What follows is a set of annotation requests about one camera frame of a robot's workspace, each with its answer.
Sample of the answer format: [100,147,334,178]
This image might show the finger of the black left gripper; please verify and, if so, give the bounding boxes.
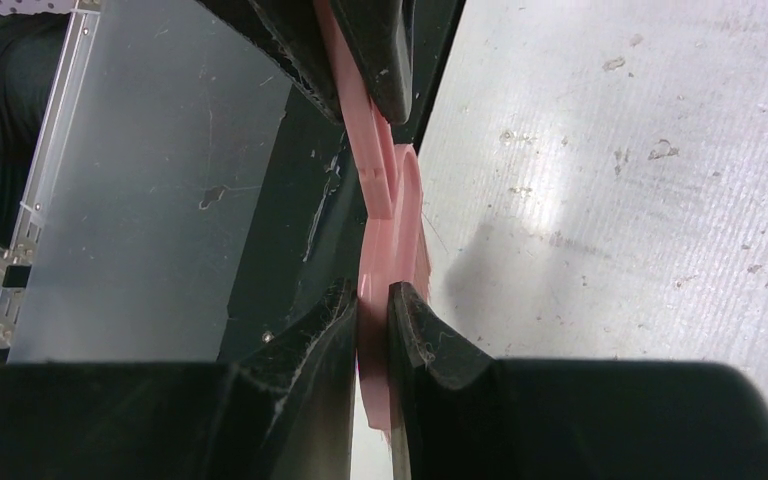
[330,0,414,125]
[199,0,343,124]

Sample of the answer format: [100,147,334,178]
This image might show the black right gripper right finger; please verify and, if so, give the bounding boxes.
[388,283,768,479]

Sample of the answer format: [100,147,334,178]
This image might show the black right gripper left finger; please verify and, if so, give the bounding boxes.
[0,281,357,479]

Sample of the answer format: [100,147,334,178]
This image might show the pink hand brush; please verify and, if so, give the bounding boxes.
[313,1,431,302]

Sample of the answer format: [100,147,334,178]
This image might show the pink plastic dustpan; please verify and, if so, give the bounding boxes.
[357,144,430,436]

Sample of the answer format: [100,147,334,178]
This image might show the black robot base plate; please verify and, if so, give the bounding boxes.
[218,1,464,361]

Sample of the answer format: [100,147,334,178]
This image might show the aluminium frame rail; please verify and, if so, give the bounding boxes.
[0,1,103,364]

